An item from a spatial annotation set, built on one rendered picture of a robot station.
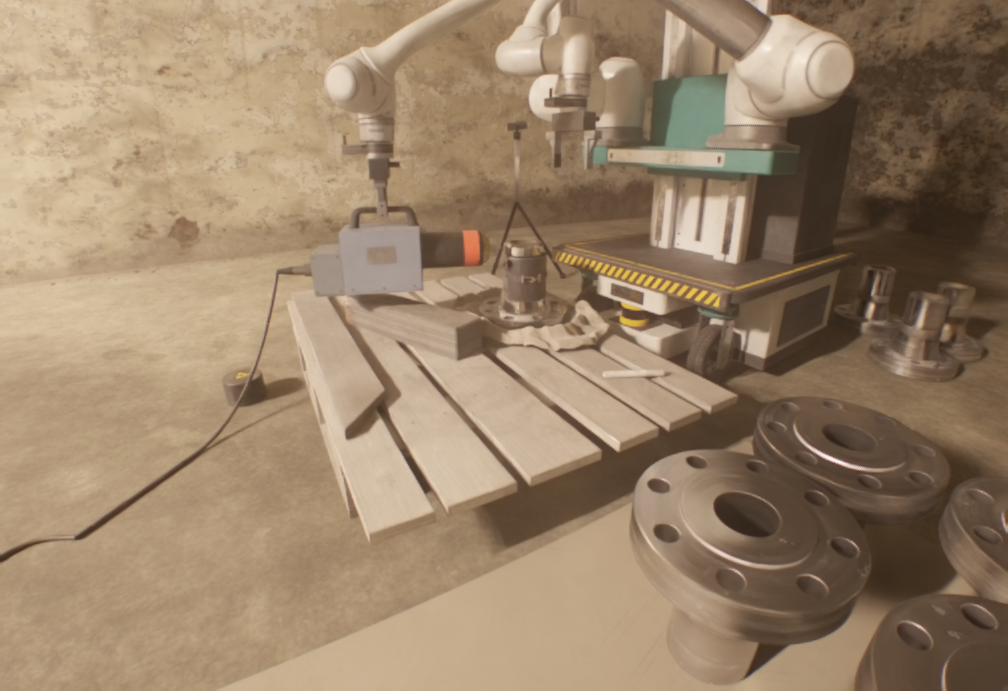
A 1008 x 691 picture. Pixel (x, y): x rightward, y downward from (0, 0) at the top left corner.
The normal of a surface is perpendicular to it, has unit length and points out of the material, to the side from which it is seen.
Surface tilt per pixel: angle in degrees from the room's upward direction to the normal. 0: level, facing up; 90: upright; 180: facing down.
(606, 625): 0
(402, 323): 90
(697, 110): 90
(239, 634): 0
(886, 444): 0
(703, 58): 90
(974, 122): 90
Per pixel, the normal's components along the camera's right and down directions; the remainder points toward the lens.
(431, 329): -0.59, 0.27
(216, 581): 0.00, -0.94
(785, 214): -0.82, 0.19
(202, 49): 0.48, 0.29
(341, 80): -0.15, 0.41
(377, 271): 0.18, 0.32
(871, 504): -0.34, 0.31
